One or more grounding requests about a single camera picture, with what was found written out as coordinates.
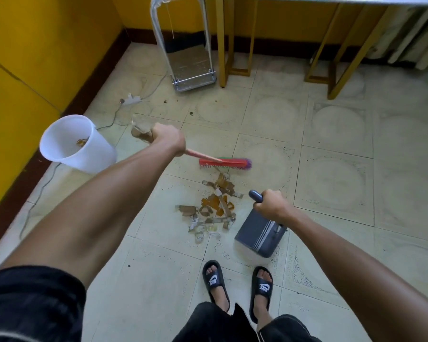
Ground short white cable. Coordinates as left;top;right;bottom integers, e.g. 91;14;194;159
141;75;170;100

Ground person's right foot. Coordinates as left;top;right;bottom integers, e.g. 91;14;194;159
253;270;274;332

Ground pile of brown tape scraps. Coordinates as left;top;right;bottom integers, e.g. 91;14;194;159
175;171;244;244

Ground grey dustpan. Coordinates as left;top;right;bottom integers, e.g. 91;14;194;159
234;190;289;258

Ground white plastic bucket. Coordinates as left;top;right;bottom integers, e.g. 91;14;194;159
39;114;117;175

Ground person's left hand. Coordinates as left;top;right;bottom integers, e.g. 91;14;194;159
151;122;187;157

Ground person's right hand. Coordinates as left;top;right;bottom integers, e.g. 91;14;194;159
253;190;296;225

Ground person's left forearm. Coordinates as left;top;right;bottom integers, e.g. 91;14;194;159
0;145;182;290

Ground person's left foot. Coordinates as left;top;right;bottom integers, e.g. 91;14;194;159
206;266;230;312

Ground black shorts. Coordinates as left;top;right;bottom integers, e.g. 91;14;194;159
172;302;322;342

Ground black shirt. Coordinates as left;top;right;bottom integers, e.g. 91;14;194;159
0;266;87;342

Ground person's foot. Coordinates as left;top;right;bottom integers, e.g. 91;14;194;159
253;270;274;332
206;266;230;312

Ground red broom with pink handle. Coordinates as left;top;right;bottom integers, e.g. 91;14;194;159
130;115;253;172

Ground black slide sandal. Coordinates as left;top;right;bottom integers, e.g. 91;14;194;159
202;260;231;313
249;266;274;324

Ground person's right forearm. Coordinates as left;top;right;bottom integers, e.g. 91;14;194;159
287;209;428;342

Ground table with yellow legs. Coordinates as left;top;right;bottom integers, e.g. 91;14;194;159
203;0;428;100

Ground metal platform trolley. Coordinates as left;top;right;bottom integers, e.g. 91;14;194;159
150;0;217;93

